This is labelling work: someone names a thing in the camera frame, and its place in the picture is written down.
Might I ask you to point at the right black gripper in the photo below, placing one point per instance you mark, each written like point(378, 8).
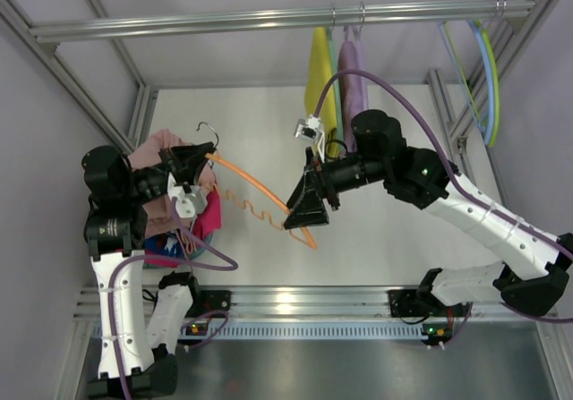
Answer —
point(322, 182)

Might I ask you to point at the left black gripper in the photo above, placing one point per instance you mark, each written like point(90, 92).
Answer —
point(170, 167)

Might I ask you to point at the orange hanger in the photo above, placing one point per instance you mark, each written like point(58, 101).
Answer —
point(246, 205)

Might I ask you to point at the pink trousers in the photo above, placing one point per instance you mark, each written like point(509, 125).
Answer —
point(160, 220)

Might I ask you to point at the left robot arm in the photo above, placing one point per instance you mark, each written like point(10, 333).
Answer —
point(137, 354)

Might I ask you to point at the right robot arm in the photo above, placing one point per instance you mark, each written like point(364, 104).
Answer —
point(531, 274)

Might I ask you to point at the purple trousers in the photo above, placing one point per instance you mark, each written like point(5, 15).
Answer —
point(350, 84)

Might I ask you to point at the purple hanger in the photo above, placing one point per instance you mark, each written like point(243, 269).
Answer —
point(357, 33)

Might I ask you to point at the yellow trousers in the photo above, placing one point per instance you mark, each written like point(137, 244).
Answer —
point(319, 74)

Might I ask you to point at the light blue empty hanger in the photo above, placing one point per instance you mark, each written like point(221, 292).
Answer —
point(490, 73)

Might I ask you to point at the lime green empty hanger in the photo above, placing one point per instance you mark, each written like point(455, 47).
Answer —
point(492, 55)

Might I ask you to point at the magenta garment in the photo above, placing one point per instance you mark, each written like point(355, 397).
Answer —
point(203, 226)

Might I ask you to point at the blue patterned garment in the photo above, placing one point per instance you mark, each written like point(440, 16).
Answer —
point(164, 245)

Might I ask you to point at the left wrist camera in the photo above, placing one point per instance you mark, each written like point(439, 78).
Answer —
point(188, 204)

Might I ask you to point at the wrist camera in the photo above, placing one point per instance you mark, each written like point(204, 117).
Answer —
point(311, 130)
point(188, 204)

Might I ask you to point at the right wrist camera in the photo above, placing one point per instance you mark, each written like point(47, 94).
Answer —
point(311, 130)

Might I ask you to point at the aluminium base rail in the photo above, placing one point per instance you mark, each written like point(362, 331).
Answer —
point(309, 303)

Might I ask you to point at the grey slotted cable duct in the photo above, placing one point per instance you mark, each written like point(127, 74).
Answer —
point(236, 330)

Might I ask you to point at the left frame post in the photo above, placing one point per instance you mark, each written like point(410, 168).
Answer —
point(15, 19)

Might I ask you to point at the frame post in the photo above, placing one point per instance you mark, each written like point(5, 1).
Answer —
point(510, 39)
point(15, 19)

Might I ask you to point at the right frame post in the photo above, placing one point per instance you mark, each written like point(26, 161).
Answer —
point(510, 39)

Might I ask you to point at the aluminium hanging rail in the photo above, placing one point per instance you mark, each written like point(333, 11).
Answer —
point(280, 19)

